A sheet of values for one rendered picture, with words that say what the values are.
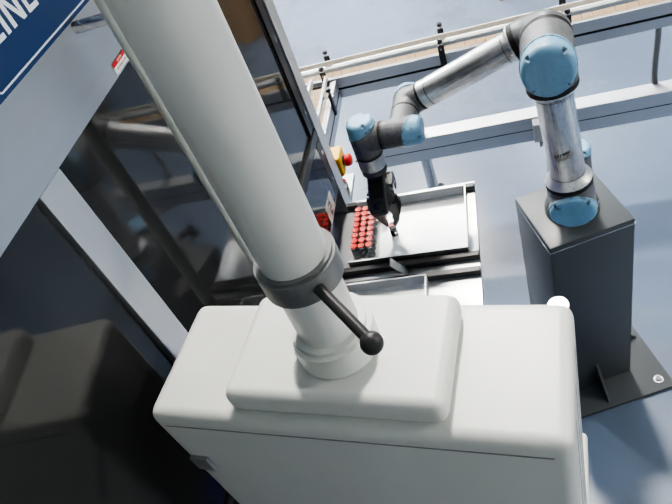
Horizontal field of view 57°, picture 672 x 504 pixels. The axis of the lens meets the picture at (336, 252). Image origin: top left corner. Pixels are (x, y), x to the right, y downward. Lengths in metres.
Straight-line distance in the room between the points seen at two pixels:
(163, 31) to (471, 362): 0.46
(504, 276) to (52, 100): 2.28
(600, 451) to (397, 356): 1.74
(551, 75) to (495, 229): 1.69
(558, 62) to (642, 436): 1.41
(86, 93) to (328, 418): 0.52
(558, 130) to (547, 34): 0.23
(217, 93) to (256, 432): 0.43
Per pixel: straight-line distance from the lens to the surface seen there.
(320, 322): 0.63
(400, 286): 1.70
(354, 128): 1.58
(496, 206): 3.16
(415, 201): 1.93
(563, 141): 1.56
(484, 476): 0.73
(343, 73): 2.61
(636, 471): 2.35
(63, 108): 0.85
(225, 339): 0.83
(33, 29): 0.85
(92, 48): 0.94
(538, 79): 1.44
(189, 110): 0.48
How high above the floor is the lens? 2.13
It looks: 42 degrees down
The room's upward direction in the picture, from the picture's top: 24 degrees counter-clockwise
